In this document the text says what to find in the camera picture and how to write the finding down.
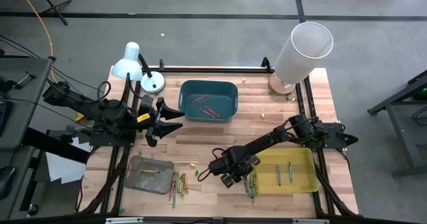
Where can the teal plastic bin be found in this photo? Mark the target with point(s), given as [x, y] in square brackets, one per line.
[188, 112]

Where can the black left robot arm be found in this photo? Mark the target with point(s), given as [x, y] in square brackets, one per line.
[93, 110]

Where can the black metal beam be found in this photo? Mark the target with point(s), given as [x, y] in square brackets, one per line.
[56, 145]

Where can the silver metal bracket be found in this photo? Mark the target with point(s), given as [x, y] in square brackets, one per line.
[310, 221]
[124, 220]

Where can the black desk device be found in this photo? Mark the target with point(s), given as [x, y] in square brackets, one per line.
[4, 117]

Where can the black frame crossbar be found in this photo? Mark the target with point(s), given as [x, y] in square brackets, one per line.
[213, 69]

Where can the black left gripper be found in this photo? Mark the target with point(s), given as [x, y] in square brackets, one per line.
[151, 127]

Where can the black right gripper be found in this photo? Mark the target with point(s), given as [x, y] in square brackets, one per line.
[233, 164]

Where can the dark grey desk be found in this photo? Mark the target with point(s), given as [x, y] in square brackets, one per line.
[405, 130]

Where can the grey translucent plastic tray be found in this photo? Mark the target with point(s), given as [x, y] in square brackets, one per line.
[143, 184]

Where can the white desk lamp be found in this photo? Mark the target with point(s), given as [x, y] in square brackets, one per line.
[128, 69]

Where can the table lamp white cylinder shade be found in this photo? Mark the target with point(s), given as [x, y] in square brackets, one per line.
[300, 57]

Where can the black tripod stand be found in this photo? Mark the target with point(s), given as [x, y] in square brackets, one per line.
[53, 7]

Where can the blue-green crayon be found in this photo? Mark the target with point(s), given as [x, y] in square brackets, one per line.
[174, 200]
[249, 189]

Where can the yellow-green crayon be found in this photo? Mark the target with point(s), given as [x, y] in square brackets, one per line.
[254, 182]

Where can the white paper sheets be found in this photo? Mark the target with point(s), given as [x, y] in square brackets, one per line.
[63, 167]

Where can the black frame rails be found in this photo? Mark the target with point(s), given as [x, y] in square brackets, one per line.
[117, 197]
[326, 197]

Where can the orange crayon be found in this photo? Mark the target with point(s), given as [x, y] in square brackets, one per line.
[184, 183]

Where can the black frame bar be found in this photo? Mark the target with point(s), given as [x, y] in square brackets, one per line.
[187, 221]

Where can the black caster wheel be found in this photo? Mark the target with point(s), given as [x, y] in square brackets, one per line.
[32, 210]

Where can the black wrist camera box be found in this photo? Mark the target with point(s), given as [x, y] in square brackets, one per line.
[145, 104]

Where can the yellow plastic tray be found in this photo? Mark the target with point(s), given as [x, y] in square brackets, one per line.
[303, 184]

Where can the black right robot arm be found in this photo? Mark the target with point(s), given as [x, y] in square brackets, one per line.
[267, 140]

